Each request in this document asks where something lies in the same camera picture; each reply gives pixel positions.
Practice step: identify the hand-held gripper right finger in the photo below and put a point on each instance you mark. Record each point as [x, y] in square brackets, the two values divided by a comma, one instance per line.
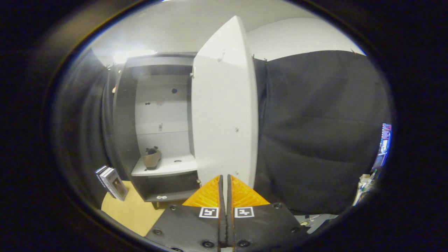
[259, 227]

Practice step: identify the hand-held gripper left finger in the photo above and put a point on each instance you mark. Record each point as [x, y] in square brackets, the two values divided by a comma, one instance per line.
[196, 227]

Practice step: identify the white cabinet shelf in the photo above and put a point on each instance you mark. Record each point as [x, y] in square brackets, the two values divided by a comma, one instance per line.
[175, 166]

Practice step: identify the dark grey shoe cabinet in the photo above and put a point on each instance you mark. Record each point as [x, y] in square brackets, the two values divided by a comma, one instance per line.
[124, 115]

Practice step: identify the stack of books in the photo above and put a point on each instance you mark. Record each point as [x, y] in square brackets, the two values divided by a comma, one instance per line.
[113, 183]

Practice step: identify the brown fuzzy shoe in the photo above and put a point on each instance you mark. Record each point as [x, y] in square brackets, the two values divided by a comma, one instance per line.
[152, 160]

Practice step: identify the pale desk clutter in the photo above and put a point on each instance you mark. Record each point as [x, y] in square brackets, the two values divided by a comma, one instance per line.
[364, 187]

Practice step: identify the white shoe cabinet door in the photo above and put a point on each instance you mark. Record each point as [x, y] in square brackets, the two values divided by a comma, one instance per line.
[224, 115]

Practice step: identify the black backdrop cloth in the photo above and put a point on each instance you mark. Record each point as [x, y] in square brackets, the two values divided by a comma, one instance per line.
[315, 133]

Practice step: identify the computer monitor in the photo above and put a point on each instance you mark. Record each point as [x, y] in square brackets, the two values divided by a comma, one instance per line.
[383, 145]

